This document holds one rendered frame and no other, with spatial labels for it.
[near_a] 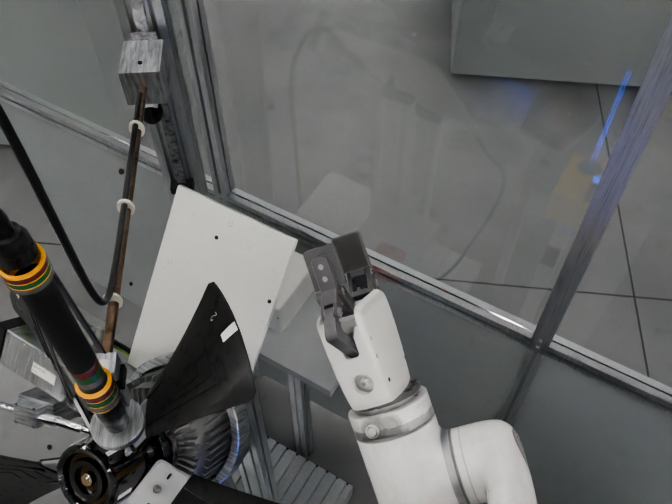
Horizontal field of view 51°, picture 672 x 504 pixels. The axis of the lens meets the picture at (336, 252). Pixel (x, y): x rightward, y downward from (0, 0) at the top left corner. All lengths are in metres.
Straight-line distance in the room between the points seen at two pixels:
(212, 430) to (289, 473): 1.11
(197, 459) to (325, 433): 1.26
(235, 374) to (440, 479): 0.42
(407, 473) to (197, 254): 0.74
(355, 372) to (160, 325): 0.78
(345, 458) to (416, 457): 1.79
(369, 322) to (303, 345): 1.02
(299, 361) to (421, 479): 0.98
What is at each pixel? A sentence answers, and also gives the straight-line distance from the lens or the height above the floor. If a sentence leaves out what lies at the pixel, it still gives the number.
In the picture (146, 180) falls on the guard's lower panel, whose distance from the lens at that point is 2.02.
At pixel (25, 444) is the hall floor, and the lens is 2.72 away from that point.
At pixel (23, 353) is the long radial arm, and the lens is 1.49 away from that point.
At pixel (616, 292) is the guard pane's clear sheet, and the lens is 1.41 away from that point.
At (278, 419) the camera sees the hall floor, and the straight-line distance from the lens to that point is 2.55.
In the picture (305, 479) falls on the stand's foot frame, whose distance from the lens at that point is 2.38.
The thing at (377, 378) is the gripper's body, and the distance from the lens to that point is 0.67.
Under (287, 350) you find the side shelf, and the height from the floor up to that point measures 0.86.
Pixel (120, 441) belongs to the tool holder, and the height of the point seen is 1.46.
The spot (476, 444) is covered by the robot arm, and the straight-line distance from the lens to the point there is 0.71.
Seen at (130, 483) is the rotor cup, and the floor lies 1.21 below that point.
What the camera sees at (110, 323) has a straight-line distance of 0.96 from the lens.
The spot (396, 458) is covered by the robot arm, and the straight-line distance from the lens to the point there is 0.70.
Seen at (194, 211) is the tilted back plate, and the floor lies 1.34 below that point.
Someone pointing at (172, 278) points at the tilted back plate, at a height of 1.23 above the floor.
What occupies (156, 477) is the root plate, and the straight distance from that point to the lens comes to 1.23.
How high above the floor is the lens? 2.32
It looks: 52 degrees down
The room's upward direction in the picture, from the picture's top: straight up
